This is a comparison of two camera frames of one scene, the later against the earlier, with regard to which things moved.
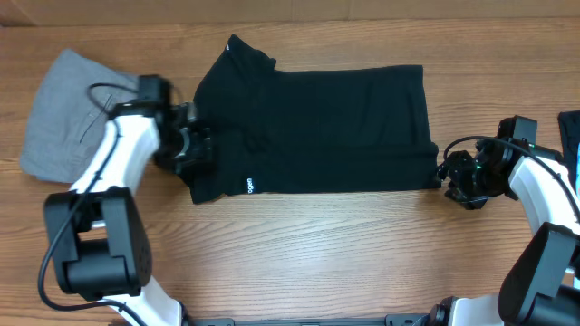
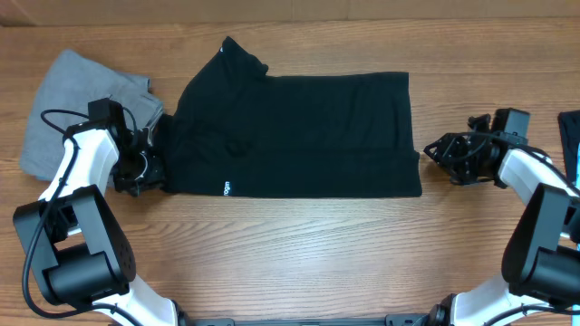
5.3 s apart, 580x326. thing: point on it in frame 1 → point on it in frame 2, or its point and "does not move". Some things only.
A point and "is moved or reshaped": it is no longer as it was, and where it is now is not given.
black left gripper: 202,148 → 155,177
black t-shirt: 311,130 is moved or reshaped
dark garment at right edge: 569,122 does not move
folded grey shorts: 68,116 does not move
